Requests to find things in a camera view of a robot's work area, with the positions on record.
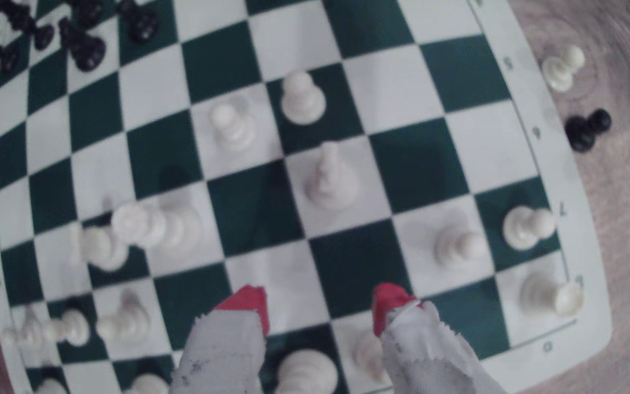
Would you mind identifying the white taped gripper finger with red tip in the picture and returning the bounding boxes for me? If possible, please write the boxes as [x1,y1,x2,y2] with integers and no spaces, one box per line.
[170,285,270,394]
[372,282,507,394]

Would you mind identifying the green and white chess mat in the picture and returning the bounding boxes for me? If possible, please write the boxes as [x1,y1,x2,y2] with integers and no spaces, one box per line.
[0,0,614,394]

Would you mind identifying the white bishop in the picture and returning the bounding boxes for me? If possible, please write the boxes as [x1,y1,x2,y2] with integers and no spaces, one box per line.
[354,331,392,384]
[126,372,171,394]

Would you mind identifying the white king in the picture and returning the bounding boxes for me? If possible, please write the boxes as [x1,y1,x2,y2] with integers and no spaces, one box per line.
[275,349,339,394]

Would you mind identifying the white rook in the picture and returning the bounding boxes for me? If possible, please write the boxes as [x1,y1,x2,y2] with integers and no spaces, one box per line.
[520,274,585,318]

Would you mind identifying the white queen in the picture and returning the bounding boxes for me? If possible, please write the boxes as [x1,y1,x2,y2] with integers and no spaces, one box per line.
[110,200,203,262]

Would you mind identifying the black pawn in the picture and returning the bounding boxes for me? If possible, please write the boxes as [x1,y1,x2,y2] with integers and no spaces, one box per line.
[115,0,160,46]
[564,108,613,154]
[69,0,105,29]
[30,23,55,51]
[0,41,20,73]

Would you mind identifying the black knight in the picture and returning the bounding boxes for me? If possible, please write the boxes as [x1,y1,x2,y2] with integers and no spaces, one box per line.
[58,16,107,73]

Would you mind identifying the black rook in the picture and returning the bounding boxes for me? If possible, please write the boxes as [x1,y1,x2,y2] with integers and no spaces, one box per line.
[0,0,36,32]

